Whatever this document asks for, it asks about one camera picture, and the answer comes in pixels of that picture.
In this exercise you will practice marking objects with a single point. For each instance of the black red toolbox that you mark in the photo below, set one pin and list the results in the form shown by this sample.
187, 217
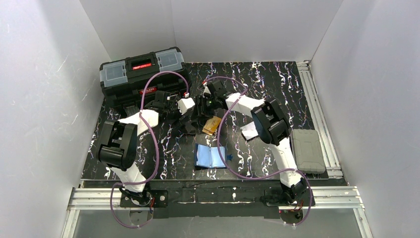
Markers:
125, 81

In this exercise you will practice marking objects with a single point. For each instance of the orange credit card stack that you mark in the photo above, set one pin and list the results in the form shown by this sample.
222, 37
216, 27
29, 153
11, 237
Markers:
211, 125

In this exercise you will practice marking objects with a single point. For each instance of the navy blue card holder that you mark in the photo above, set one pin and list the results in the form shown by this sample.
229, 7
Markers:
207, 157

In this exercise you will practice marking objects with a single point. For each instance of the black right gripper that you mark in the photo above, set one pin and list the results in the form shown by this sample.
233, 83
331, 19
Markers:
202, 116

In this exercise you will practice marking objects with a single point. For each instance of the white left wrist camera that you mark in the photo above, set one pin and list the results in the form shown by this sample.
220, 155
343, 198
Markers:
185, 104

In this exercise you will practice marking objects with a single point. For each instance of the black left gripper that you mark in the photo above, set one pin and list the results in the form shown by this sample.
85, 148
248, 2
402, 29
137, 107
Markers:
179, 121

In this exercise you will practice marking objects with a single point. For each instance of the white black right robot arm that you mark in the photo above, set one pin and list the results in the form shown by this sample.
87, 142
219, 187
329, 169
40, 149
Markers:
271, 124

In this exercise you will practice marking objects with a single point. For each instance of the white card stack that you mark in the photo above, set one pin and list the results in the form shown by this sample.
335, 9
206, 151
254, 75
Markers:
249, 131

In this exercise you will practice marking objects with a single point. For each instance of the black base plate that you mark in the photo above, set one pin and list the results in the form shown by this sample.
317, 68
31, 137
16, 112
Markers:
216, 198

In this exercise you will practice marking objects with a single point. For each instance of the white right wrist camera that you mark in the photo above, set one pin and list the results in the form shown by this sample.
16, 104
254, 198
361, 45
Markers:
207, 93

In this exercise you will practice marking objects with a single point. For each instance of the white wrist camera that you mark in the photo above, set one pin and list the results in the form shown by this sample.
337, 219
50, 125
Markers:
185, 104
207, 93

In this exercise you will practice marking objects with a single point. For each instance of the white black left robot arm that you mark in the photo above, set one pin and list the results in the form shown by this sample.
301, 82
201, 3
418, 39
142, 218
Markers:
117, 143

